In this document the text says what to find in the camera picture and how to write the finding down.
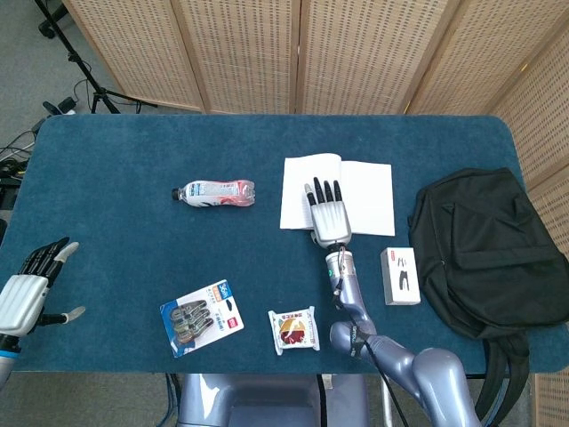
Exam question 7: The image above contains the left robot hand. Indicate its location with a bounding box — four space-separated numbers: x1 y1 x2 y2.
0 237 86 336

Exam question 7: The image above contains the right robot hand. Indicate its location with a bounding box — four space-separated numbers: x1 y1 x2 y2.
303 176 353 248

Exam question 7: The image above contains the white book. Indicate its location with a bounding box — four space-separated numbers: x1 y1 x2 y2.
279 153 397 238

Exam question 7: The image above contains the small white product box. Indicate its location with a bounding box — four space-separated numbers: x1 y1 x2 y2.
380 247 421 307

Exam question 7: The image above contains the plastic drink bottle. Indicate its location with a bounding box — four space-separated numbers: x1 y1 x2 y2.
171 179 258 209

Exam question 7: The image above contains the blue table mat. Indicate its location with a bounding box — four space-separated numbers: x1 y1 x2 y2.
0 114 569 375

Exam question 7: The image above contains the white snack packet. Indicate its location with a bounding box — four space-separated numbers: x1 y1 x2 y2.
267 306 321 357

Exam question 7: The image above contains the black backpack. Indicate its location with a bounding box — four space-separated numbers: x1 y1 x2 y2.
407 167 569 427

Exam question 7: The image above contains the wooden folding screen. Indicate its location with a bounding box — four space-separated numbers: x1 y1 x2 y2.
61 0 569 427

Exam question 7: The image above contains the blue carded clip pack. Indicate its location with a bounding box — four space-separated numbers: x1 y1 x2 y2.
159 278 245 359

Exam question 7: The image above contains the black power adapter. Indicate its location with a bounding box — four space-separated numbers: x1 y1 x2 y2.
42 95 79 116

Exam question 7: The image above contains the robot torso base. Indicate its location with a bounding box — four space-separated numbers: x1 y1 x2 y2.
176 373 370 427

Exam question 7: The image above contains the black tripod stand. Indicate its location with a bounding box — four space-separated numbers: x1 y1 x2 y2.
33 0 157 115

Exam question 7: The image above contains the floor cables bundle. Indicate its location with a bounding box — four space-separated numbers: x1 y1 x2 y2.
0 128 41 214

